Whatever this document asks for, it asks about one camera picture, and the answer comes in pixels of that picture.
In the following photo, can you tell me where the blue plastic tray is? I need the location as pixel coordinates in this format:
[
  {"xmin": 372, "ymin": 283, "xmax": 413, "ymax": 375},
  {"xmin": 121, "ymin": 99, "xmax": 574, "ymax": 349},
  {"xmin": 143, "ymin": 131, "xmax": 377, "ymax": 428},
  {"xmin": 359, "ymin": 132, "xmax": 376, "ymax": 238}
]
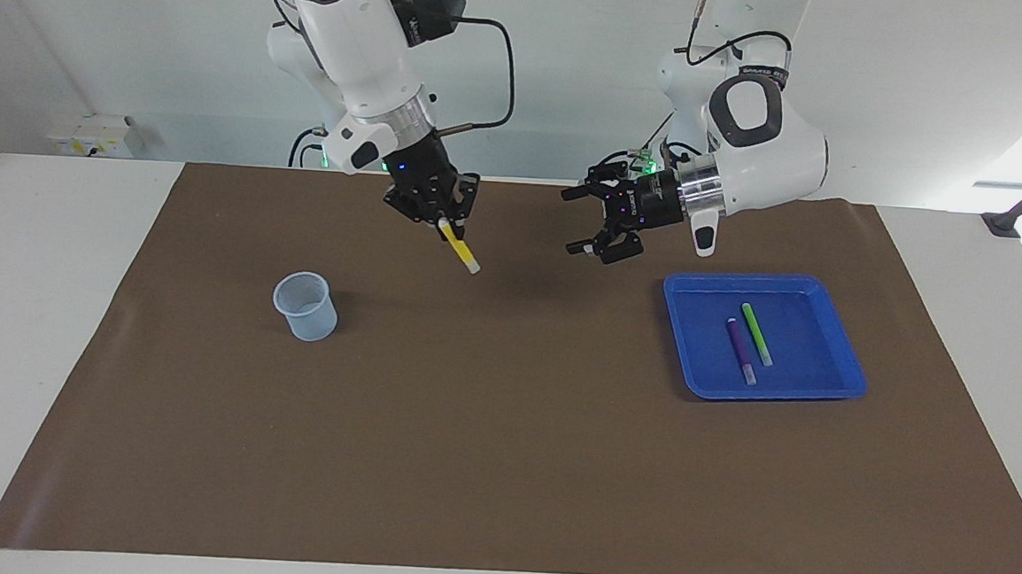
[{"xmin": 656, "ymin": 267, "xmax": 874, "ymax": 410}]

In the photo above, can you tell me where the black base cable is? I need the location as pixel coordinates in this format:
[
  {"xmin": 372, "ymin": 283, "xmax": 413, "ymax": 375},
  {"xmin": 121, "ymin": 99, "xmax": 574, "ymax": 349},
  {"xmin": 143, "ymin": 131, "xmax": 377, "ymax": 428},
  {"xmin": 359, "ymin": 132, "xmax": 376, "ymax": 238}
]
[
  {"xmin": 593, "ymin": 106, "xmax": 675, "ymax": 178},
  {"xmin": 288, "ymin": 127, "xmax": 326, "ymax": 170}
]

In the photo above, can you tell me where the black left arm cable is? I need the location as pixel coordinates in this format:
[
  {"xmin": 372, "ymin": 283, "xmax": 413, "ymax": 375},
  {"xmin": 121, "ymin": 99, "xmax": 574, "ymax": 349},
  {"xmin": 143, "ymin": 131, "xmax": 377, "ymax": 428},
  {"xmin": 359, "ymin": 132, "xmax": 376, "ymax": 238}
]
[{"xmin": 683, "ymin": 0, "xmax": 800, "ymax": 74}]

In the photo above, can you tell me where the translucent plastic cup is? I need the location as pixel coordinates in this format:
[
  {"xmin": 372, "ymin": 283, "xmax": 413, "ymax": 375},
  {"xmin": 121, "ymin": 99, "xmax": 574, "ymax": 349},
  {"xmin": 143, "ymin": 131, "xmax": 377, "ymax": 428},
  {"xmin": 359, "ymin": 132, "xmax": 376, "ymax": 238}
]
[{"xmin": 270, "ymin": 270, "xmax": 341, "ymax": 345}]

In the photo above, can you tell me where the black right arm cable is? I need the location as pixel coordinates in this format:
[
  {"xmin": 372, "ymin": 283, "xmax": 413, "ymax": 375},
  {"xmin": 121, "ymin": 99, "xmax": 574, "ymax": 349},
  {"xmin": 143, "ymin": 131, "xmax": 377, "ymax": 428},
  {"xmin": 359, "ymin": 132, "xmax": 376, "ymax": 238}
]
[{"xmin": 414, "ymin": 11, "xmax": 522, "ymax": 142}]

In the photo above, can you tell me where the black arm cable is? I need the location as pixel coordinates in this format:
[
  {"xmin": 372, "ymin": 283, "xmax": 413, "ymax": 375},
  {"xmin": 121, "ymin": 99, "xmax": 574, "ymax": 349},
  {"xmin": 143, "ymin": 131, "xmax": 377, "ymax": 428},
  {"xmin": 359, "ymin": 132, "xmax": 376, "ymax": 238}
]
[
  {"xmin": 414, "ymin": 11, "xmax": 522, "ymax": 142},
  {"xmin": 683, "ymin": 0, "xmax": 800, "ymax": 74}
]

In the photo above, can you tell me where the yellow pen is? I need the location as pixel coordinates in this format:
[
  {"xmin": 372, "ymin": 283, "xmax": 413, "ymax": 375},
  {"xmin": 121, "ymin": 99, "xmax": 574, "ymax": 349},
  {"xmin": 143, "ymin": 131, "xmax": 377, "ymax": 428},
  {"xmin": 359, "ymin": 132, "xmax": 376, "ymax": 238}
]
[{"xmin": 435, "ymin": 216, "xmax": 485, "ymax": 275}]

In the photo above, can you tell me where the white wall socket box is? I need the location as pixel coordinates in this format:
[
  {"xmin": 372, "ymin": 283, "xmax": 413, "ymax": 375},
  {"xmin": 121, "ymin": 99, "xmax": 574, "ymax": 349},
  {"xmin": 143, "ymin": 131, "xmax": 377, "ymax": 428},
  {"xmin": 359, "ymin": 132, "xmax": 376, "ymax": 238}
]
[{"xmin": 47, "ymin": 112, "xmax": 145, "ymax": 160}]

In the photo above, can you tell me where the brown table mat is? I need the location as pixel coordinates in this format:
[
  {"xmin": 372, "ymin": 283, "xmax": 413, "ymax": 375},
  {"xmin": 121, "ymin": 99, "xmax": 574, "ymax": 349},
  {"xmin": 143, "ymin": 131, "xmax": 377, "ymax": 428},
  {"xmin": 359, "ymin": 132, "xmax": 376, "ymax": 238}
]
[{"xmin": 0, "ymin": 150, "xmax": 1022, "ymax": 574}]

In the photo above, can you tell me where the green pen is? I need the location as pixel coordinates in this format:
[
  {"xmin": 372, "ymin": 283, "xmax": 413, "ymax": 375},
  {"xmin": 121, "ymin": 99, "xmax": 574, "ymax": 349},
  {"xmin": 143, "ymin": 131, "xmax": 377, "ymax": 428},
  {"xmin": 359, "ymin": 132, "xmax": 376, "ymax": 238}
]
[{"xmin": 738, "ymin": 302, "xmax": 778, "ymax": 368}]

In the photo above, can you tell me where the purple pen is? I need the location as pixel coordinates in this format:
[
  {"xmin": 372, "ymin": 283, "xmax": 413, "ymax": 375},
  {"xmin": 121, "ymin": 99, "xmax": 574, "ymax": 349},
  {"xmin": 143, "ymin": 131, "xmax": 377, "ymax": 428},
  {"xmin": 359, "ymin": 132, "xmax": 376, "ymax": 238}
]
[{"xmin": 723, "ymin": 316, "xmax": 762, "ymax": 387}]

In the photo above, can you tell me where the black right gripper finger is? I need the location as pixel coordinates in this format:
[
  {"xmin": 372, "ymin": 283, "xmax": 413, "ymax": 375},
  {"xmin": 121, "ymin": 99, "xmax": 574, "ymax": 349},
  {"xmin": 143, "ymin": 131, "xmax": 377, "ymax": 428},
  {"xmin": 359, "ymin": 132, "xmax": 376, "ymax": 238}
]
[
  {"xmin": 443, "ymin": 173, "xmax": 482, "ymax": 237},
  {"xmin": 382, "ymin": 189, "xmax": 439, "ymax": 226}
]

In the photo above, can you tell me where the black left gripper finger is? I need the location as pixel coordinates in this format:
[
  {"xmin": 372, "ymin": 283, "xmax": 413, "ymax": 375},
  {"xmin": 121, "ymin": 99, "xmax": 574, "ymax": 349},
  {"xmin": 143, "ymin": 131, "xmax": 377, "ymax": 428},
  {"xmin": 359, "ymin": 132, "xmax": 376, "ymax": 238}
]
[
  {"xmin": 564, "ymin": 220, "xmax": 649, "ymax": 268},
  {"xmin": 561, "ymin": 161, "xmax": 633, "ymax": 206}
]

